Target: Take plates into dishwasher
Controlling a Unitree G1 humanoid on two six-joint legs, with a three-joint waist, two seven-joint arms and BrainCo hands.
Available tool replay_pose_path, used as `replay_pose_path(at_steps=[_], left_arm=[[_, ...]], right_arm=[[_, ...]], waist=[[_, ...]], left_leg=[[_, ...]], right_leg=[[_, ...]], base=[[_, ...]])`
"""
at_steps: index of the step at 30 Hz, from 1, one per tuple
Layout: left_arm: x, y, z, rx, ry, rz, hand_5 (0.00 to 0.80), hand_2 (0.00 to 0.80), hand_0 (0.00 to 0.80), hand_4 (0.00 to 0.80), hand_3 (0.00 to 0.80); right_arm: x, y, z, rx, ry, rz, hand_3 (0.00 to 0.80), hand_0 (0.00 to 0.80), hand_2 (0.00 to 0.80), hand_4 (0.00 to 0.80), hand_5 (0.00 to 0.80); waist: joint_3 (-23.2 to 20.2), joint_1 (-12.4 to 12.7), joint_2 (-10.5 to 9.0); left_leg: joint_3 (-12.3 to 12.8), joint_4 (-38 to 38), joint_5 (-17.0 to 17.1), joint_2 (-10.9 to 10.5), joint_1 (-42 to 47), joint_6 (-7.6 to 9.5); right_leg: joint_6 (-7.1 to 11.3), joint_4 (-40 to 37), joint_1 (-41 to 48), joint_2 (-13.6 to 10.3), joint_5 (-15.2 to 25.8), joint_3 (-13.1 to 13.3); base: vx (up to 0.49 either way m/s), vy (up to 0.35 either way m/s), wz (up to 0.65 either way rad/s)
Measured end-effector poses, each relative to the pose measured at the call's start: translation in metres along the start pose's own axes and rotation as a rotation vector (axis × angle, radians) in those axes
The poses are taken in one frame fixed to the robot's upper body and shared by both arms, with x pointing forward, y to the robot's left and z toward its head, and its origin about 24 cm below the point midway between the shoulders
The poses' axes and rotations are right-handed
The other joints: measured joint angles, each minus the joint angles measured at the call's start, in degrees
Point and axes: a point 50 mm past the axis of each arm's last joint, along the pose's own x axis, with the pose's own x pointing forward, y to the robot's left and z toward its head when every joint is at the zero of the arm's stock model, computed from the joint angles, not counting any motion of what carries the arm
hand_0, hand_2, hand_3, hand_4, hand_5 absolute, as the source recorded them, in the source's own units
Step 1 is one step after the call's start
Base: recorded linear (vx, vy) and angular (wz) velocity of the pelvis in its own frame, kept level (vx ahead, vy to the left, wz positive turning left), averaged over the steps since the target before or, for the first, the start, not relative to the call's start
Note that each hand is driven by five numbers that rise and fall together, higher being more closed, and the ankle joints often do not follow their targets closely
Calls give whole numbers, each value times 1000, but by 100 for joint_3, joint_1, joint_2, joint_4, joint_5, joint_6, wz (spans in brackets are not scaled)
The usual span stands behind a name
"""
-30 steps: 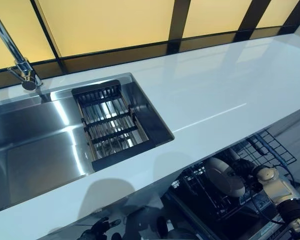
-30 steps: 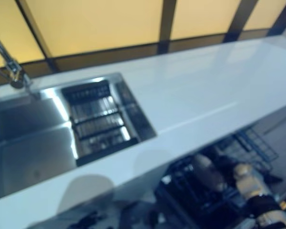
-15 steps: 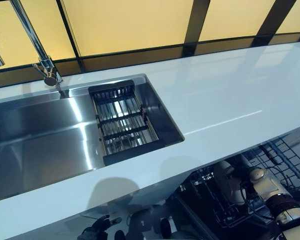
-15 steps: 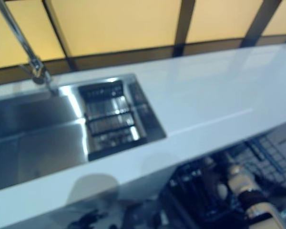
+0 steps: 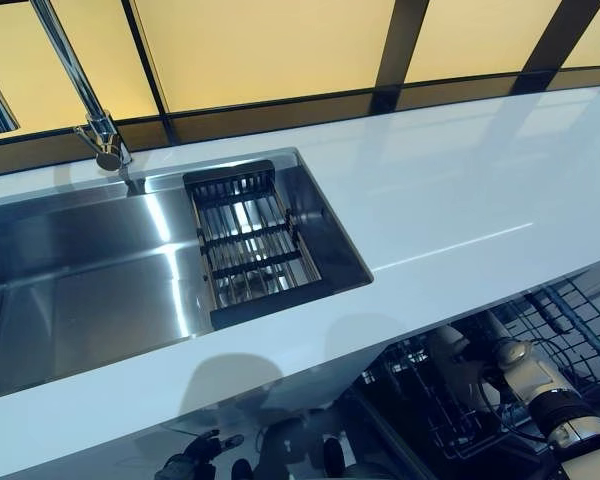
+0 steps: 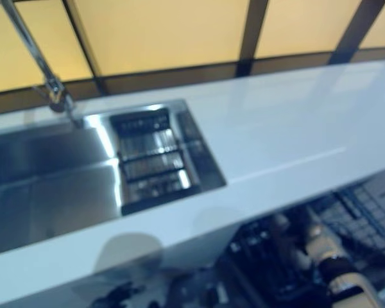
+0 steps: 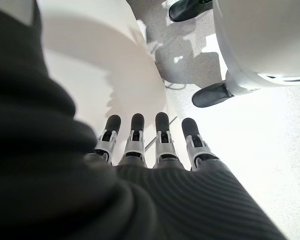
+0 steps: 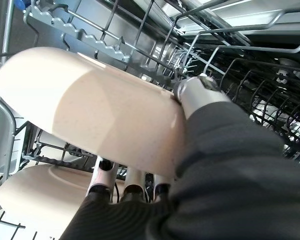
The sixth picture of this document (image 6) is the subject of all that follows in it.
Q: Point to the robot left hand dark glove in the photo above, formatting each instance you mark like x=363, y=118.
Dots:
x=115, y=295

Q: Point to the robot right hand dark glove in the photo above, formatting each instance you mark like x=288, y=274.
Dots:
x=338, y=268

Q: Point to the built-in dishwasher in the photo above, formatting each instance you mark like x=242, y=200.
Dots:
x=244, y=256

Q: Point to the white base cabinet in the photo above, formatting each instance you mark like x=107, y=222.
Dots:
x=179, y=266

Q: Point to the stainless steel sink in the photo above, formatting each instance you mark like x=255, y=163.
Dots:
x=51, y=179

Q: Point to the black sink drying rack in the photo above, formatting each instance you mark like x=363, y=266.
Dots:
x=154, y=160

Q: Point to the chrome kitchen faucet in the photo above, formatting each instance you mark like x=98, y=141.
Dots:
x=35, y=54

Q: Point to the yellow window with dark frame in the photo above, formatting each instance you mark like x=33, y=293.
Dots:
x=163, y=32

